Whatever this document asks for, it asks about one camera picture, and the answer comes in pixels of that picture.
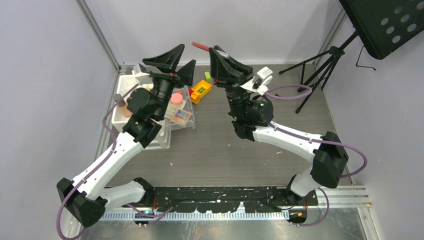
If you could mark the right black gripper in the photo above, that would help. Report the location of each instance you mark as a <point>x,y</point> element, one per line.
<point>221,68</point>

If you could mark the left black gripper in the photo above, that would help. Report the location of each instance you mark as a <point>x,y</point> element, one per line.
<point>184,75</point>

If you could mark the small pink round puff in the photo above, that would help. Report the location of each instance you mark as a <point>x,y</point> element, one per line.
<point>176,98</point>

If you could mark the eyeshadow palette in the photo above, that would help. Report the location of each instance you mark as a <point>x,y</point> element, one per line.
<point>181,117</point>

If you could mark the clear plastic drawer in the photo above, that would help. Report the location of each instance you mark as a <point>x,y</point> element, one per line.
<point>188,107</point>

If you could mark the foundation tube grey cap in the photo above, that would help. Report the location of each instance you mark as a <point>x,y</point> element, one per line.
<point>121,108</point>

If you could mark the white plastic drawer organizer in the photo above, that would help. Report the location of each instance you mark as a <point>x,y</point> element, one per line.
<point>147,124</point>

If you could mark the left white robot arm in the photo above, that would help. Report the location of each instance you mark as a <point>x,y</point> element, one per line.
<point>106,165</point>

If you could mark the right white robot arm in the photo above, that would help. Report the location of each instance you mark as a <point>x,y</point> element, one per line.
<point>252,111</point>

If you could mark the green toy block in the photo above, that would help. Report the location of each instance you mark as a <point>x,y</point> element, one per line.
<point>208,77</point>

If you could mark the yellow toy block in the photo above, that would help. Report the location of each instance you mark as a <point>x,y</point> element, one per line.
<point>198,91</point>

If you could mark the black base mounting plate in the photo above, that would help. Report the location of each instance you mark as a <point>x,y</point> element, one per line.
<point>254,199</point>

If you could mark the black tripod stand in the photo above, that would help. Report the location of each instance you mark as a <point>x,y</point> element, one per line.
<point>383,26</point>

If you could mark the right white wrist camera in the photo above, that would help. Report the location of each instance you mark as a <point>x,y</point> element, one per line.
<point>259,83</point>

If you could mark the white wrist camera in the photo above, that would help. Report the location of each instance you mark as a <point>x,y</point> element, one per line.
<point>259,83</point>
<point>140,73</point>

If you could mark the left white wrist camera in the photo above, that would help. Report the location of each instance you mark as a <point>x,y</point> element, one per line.
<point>140,73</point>

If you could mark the aluminium rail frame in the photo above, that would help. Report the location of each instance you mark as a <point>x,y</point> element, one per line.
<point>344,197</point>

